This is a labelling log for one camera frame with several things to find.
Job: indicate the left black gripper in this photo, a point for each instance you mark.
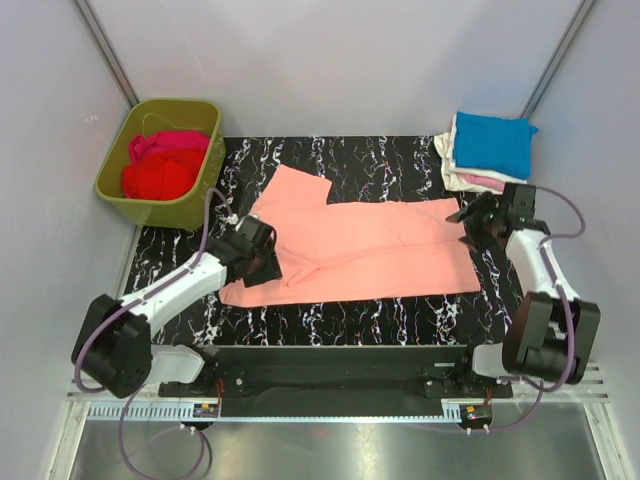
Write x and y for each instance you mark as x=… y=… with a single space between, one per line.
x=271 y=270

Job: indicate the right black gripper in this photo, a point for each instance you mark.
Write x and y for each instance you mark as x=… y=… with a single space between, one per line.
x=482 y=204

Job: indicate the salmon pink t shirt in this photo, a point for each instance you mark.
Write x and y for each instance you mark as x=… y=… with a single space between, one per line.
x=353 y=251

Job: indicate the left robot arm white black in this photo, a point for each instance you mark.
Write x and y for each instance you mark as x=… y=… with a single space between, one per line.
x=114 y=350

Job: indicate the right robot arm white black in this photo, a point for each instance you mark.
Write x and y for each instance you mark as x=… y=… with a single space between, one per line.
x=549 y=341

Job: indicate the cream folded t shirt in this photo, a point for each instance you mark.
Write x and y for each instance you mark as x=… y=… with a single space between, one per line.
x=452 y=181

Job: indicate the light pink folded t shirt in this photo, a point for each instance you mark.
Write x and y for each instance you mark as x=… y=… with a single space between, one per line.
x=482 y=183

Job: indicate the white folded t shirt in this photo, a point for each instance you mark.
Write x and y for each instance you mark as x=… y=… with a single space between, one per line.
x=474 y=171

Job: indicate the black marbled table mat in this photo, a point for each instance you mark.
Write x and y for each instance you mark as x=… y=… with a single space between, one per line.
x=361 y=168

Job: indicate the red t shirt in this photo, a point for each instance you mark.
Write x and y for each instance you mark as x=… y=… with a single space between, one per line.
x=162 y=176

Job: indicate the olive green plastic bin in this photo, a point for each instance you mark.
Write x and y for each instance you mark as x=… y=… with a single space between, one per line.
x=147 y=118

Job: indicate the magenta t shirt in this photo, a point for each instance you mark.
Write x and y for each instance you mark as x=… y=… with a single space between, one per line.
x=165 y=141

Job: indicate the left small controller board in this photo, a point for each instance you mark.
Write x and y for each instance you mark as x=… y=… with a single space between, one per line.
x=207 y=409

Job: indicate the small controller board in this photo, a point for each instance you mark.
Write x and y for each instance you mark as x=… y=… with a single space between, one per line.
x=207 y=409
x=479 y=413

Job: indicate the right small controller board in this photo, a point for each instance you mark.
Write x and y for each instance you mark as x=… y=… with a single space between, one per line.
x=479 y=413

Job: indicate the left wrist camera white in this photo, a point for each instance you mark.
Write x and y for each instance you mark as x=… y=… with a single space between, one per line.
x=235 y=221

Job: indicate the white slotted cable duct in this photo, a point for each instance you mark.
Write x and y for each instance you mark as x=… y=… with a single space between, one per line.
x=238 y=411

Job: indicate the aluminium frame rail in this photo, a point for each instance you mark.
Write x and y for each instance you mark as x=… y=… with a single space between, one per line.
x=595 y=382

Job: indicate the right corner aluminium post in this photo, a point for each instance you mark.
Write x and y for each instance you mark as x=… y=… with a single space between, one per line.
x=576 y=24

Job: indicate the corner aluminium post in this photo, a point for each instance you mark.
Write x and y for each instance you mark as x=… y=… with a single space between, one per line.
x=576 y=24
x=98 y=36

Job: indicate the left corner aluminium post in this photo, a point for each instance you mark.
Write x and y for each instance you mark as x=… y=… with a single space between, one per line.
x=98 y=36

